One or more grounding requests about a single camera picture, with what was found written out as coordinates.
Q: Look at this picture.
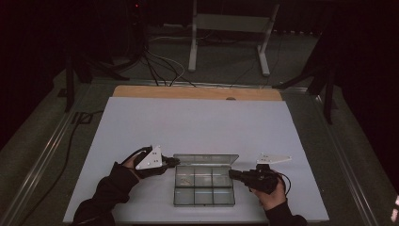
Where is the left hand-held gripper cable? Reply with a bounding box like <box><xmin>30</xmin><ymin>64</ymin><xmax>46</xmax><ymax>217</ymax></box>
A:
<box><xmin>120</xmin><ymin>145</ymin><xmax>153</xmax><ymax>165</ymax></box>

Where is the black tripod stand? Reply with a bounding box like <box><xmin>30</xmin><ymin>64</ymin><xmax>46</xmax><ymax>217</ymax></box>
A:
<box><xmin>272</xmin><ymin>18</ymin><xmax>338</xmax><ymax>125</ymax></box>
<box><xmin>64</xmin><ymin>53</ymin><xmax>131</xmax><ymax>113</ymax></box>

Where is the person's left hand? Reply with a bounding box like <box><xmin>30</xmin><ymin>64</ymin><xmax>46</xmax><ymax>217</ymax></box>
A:
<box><xmin>121</xmin><ymin>153</ymin><xmax>143</xmax><ymax>182</ymax></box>

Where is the pale blurred object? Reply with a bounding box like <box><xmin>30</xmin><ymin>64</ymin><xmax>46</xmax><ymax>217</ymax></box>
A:
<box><xmin>391</xmin><ymin>197</ymin><xmax>399</xmax><ymax>224</ymax></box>

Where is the white table mat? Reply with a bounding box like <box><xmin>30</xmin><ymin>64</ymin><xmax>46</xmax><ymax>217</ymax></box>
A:
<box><xmin>62</xmin><ymin>96</ymin><xmax>329</xmax><ymax>224</ymax></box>

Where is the aluminium floor rail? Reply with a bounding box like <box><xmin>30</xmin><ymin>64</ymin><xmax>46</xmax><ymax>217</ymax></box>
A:
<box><xmin>313</xmin><ymin>93</ymin><xmax>380</xmax><ymax>226</ymax></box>
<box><xmin>93</xmin><ymin>78</ymin><xmax>310</xmax><ymax>92</ymax></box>
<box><xmin>0</xmin><ymin>106</ymin><xmax>83</xmax><ymax>226</ymax></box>

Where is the white floor cable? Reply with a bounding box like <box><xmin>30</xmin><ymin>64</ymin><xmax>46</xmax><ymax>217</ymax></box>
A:
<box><xmin>146</xmin><ymin>35</ymin><xmax>186</xmax><ymax>84</ymax></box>

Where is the hand-held gripper cable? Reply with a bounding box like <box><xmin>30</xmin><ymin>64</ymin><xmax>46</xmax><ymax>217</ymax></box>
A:
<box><xmin>120</xmin><ymin>145</ymin><xmax>153</xmax><ymax>165</ymax></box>
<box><xmin>272</xmin><ymin>170</ymin><xmax>293</xmax><ymax>198</ymax></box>

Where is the right hand-held gripper cable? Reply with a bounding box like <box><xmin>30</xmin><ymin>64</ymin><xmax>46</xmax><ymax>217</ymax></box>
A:
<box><xmin>272</xmin><ymin>170</ymin><xmax>293</xmax><ymax>198</ymax></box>

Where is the white metal stand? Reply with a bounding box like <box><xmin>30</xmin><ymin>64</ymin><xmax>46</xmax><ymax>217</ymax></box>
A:
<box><xmin>187</xmin><ymin>0</ymin><xmax>281</xmax><ymax>77</ymax></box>

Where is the black floor cable bundle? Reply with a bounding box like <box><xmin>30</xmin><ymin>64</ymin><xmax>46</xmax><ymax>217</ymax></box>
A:
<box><xmin>142</xmin><ymin>46</ymin><xmax>198</xmax><ymax>89</ymax></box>

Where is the long black floor cable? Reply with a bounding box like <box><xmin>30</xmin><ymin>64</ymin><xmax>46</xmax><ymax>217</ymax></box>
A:
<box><xmin>18</xmin><ymin>109</ymin><xmax>104</xmax><ymax>226</ymax></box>

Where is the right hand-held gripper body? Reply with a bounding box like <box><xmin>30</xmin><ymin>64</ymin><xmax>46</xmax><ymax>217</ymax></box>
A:
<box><xmin>246</xmin><ymin>153</ymin><xmax>293</xmax><ymax>195</ymax></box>

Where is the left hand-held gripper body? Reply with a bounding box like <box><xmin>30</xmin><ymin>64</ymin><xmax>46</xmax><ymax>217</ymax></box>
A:
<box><xmin>131</xmin><ymin>144</ymin><xmax>172</xmax><ymax>180</ymax></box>

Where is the person's right hand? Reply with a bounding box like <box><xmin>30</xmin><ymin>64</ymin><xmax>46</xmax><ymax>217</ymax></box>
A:
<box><xmin>250</xmin><ymin>175</ymin><xmax>288</xmax><ymax>212</ymax></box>

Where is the clear plastic compartment box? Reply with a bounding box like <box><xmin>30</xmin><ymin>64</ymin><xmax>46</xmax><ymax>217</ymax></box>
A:
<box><xmin>172</xmin><ymin>153</ymin><xmax>240</xmax><ymax>207</ymax></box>

